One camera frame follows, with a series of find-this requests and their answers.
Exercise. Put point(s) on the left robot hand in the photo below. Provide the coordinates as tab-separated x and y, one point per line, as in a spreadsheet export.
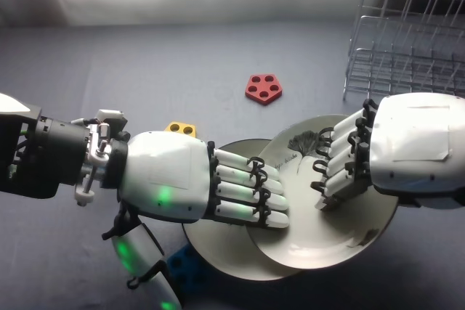
163	172

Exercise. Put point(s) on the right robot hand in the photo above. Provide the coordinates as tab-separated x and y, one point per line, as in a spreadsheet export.
417	143

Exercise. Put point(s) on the white plate with leaf print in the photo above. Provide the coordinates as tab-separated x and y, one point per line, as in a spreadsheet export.
309	237

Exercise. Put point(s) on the plain white plate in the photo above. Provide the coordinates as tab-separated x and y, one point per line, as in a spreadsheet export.
218	248

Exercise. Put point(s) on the yellow pentagon block with holes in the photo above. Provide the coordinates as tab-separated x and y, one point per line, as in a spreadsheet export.
181	129

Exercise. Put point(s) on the blue block with holes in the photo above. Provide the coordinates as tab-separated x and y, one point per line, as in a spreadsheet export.
185	270

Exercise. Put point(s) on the grey table cloth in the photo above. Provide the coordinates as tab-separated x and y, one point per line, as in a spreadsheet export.
109	70

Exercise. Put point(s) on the red pentagon block with holes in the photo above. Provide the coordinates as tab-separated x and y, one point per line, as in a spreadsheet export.
263	90

